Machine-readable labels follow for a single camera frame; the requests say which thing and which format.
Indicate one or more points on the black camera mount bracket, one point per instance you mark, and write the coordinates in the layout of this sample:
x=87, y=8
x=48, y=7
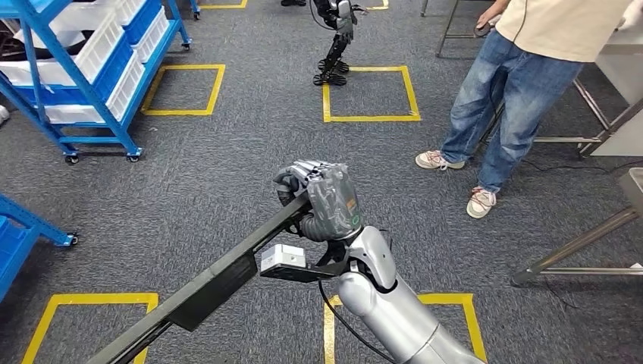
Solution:
x=301, y=274

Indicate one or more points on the steel table with white panel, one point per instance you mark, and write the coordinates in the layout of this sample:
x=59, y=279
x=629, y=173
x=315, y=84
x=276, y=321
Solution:
x=620, y=65

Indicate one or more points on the black handheld controller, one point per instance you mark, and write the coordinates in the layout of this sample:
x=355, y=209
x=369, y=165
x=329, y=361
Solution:
x=483, y=31

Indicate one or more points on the black humanoid robot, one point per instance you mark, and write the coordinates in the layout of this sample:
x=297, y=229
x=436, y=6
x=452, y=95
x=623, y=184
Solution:
x=334, y=55

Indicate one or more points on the stainless steel workbench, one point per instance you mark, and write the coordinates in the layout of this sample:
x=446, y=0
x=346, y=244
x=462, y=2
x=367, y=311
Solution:
x=577, y=243

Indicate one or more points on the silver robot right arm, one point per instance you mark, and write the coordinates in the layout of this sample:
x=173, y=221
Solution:
x=402, y=321

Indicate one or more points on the white plastic bin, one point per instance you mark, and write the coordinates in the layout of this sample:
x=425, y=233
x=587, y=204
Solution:
x=125, y=90
x=100, y=48
x=153, y=37
x=129, y=10

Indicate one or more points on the standing person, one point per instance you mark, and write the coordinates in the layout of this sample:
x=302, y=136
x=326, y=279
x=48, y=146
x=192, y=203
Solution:
x=522, y=85

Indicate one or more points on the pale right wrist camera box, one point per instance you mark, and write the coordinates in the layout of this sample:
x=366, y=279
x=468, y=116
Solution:
x=284, y=257

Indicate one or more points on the blue plastic bin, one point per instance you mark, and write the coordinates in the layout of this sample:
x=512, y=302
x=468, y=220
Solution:
x=113, y=70
x=143, y=22

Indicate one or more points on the black item in rack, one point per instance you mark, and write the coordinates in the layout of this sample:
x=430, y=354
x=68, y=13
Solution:
x=30, y=54

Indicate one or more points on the standing person's hand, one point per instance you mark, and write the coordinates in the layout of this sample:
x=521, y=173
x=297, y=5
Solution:
x=488, y=17

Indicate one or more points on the long black plastic part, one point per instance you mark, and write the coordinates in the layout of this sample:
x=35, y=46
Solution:
x=221, y=281

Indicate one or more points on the standing person's forearm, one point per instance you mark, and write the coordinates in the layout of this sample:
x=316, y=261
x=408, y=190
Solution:
x=501, y=5

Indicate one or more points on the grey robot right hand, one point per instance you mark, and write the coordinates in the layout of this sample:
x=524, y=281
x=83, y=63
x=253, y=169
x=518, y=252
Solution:
x=331, y=201

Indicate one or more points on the blue wheeled shelf rack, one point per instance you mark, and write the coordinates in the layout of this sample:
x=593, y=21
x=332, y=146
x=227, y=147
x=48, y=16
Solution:
x=75, y=75

